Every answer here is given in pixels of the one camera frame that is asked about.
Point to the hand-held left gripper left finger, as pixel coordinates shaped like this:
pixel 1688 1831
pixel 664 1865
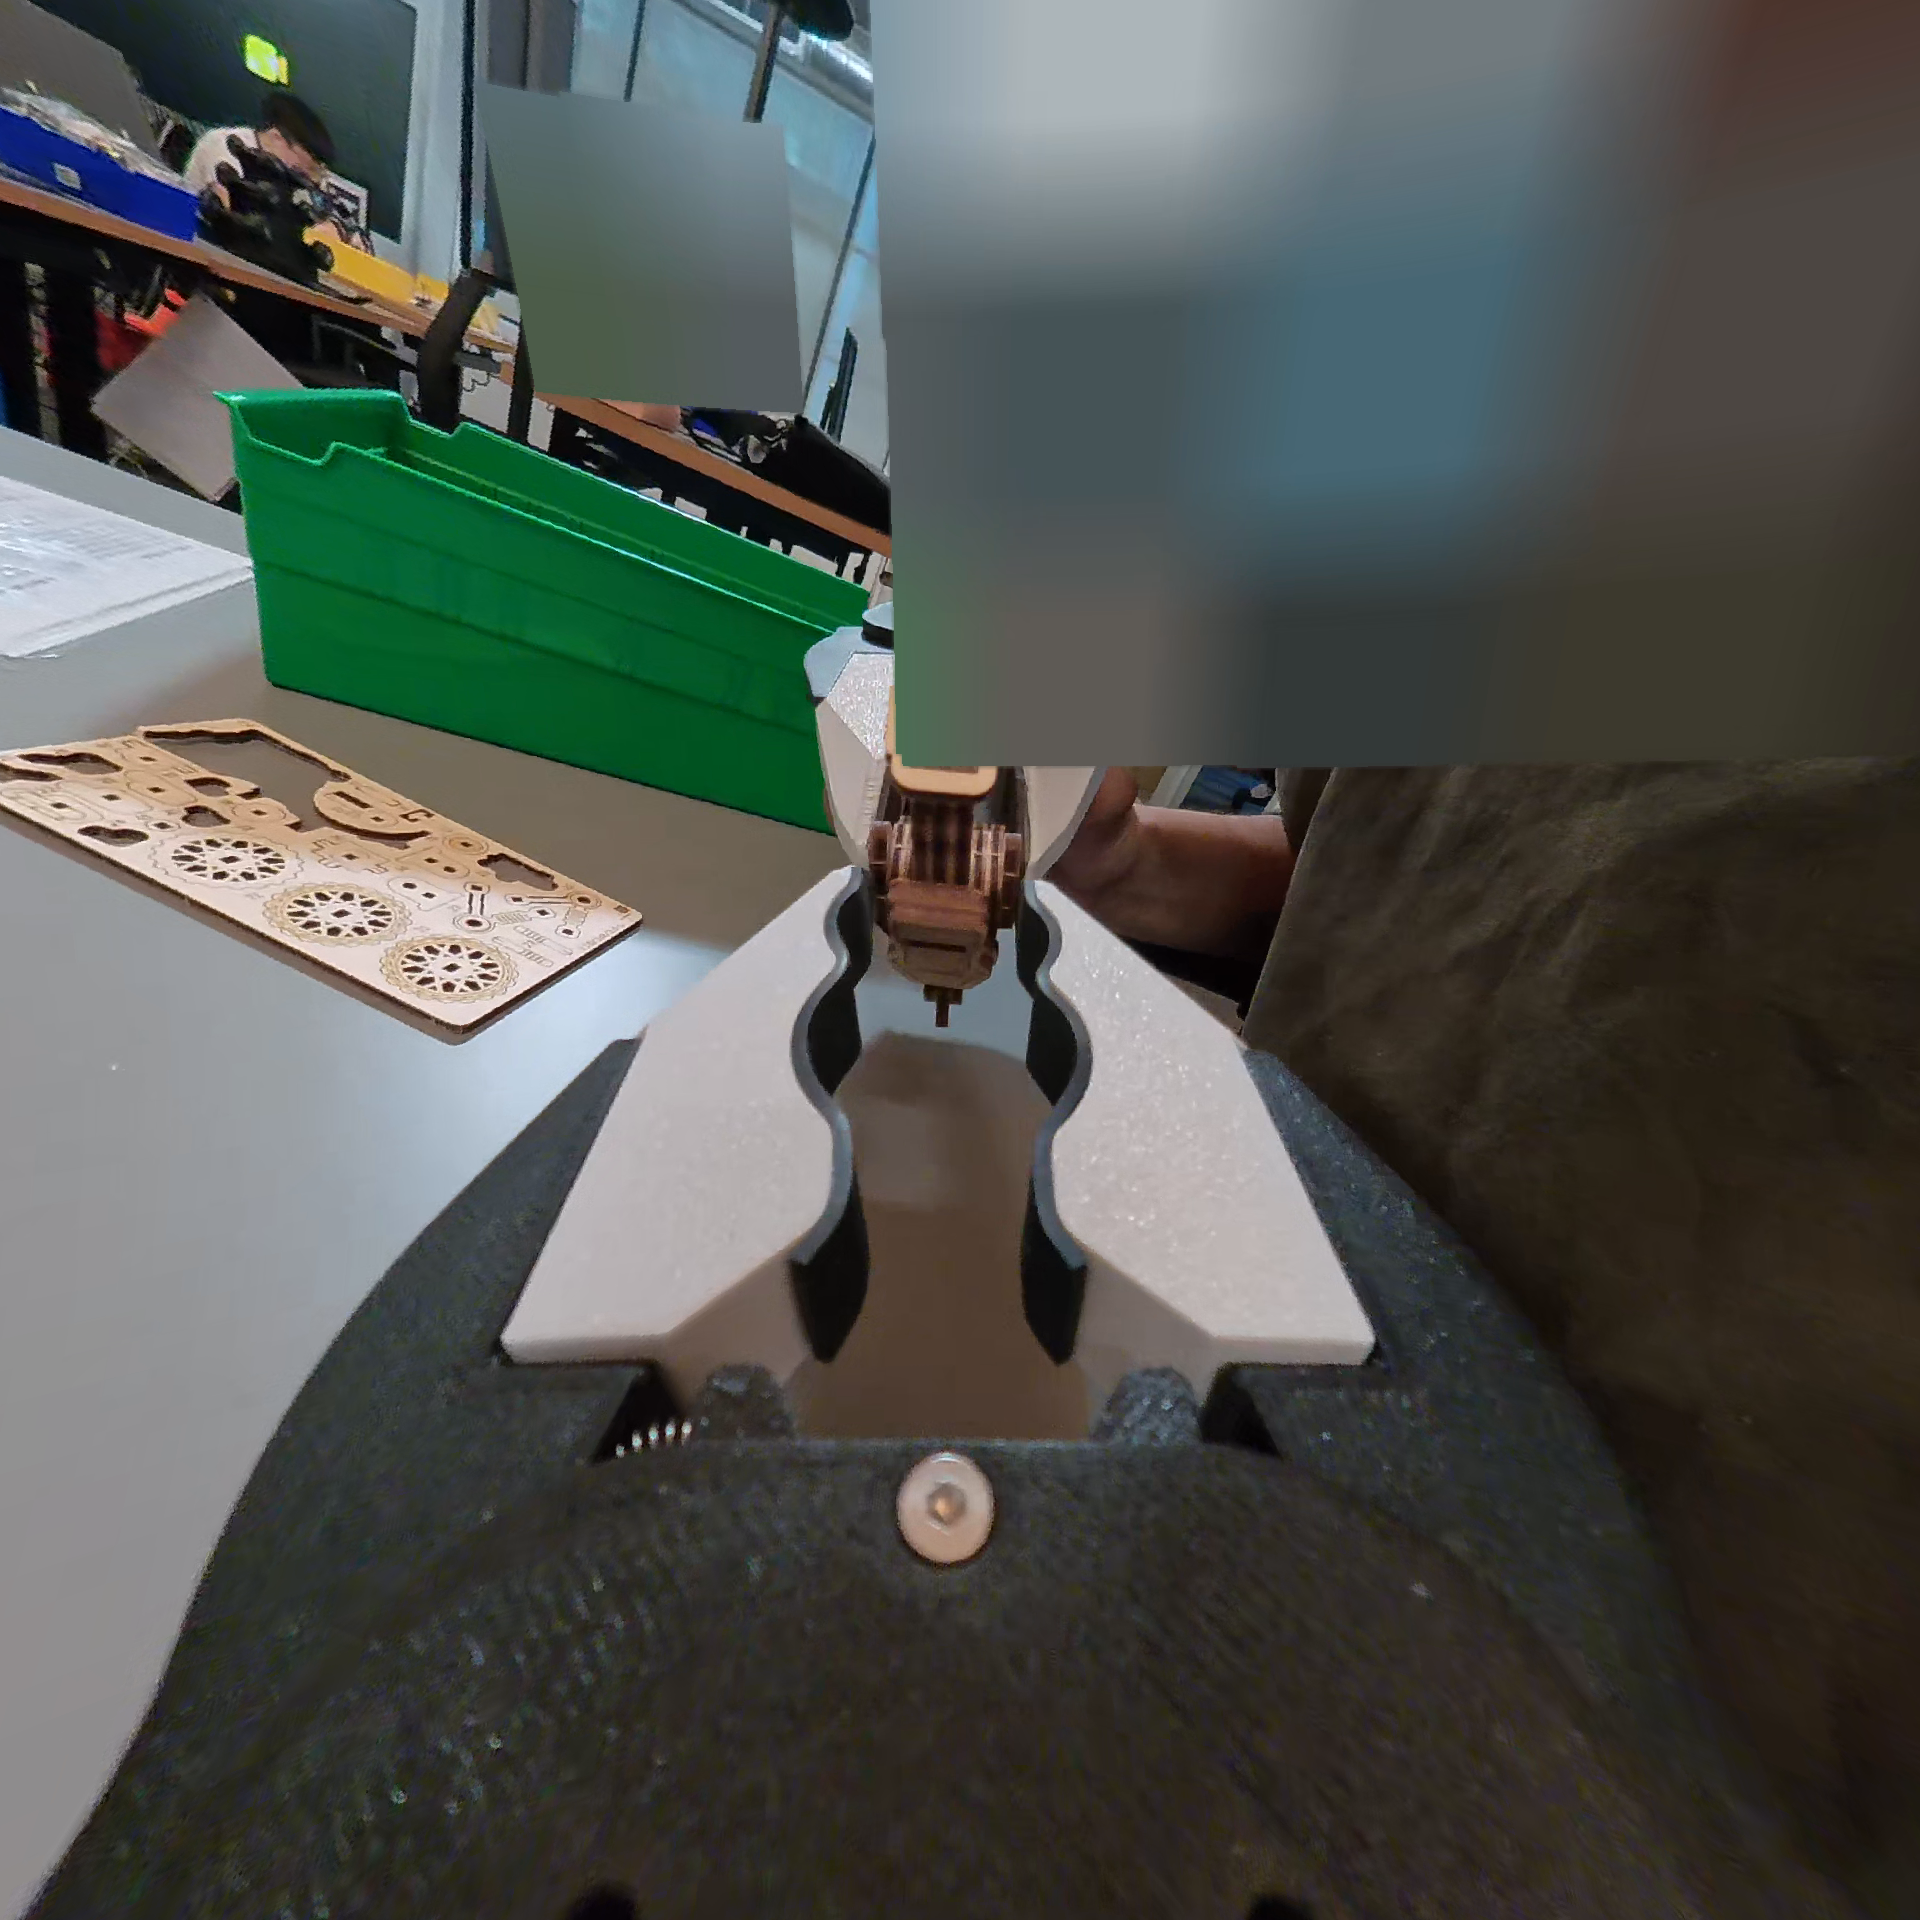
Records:
pixel 691 1184

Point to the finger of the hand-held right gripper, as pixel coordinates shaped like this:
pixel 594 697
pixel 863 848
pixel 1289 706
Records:
pixel 1058 810
pixel 854 705

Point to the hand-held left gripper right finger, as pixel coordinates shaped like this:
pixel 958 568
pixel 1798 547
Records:
pixel 1200 1201

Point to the wooden model assembly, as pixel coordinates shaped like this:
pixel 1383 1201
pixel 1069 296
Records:
pixel 939 885

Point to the wooden parts sheet with wheels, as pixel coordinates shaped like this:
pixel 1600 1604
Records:
pixel 593 923

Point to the grey desk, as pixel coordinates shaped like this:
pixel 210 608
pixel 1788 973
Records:
pixel 301 1201

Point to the person's right hand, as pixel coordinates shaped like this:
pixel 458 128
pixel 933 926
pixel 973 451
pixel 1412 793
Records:
pixel 1185 870

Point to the black bag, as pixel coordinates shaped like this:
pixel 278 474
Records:
pixel 811 465

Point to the long wooden table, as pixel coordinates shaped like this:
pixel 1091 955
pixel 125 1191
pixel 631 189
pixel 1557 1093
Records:
pixel 675 451

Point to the green plastic bin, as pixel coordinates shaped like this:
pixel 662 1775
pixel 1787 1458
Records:
pixel 525 645

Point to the person's olive clothing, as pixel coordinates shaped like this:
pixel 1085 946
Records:
pixel 1574 1201

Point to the black office chair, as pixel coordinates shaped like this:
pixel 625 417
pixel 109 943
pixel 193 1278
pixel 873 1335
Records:
pixel 450 338

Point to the yellow case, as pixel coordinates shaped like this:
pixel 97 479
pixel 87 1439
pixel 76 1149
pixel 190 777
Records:
pixel 374 279

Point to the grey cardboard panel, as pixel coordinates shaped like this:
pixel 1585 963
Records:
pixel 194 399

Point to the large black monitor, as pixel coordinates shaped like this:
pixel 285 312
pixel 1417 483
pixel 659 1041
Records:
pixel 344 150

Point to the printed paper sheets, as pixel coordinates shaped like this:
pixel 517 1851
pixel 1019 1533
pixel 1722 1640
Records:
pixel 104 570

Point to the blue storage bin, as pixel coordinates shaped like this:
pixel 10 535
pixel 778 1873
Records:
pixel 90 189

